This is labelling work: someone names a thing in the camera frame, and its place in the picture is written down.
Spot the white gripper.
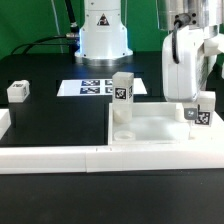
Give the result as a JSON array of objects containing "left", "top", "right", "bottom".
[{"left": 162, "top": 27, "right": 208, "bottom": 120}]

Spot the white square table top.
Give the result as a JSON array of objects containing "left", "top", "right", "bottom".
[{"left": 108, "top": 101, "right": 224, "bottom": 145}]

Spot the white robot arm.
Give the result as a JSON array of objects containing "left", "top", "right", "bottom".
[{"left": 75, "top": 0, "right": 224, "bottom": 120}]

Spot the white marker sheet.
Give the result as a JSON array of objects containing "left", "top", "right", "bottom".
[{"left": 57, "top": 78, "right": 147, "bottom": 97}]

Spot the white U-shaped obstacle wall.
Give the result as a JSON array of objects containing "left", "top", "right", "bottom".
[{"left": 0, "top": 116, "right": 224, "bottom": 174}]

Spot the black cable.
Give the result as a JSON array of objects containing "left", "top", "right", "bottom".
[{"left": 10, "top": 0, "right": 81, "bottom": 64}]

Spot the grey thin cable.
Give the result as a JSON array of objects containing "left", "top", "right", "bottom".
[{"left": 50, "top": 0, "right": 65, "bottom": 54}]

